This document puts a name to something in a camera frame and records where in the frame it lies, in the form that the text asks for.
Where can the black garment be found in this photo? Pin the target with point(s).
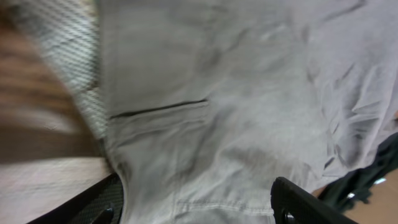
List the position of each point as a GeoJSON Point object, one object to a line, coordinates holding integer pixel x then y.
{"type": "Point", "coordinates": [355, 186]}

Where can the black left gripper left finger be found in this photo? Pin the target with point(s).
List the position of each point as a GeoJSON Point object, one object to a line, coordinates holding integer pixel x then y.
{"type": "Point", "coordinates": [101, 203]}

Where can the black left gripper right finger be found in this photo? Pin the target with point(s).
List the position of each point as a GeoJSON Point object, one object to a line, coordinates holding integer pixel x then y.
{"type": "Point", "coordinates": [293, 205]}

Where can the grey shorts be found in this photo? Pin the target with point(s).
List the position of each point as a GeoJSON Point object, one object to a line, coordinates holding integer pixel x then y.
{"type": "Point", "coordinates": [202, 104]}

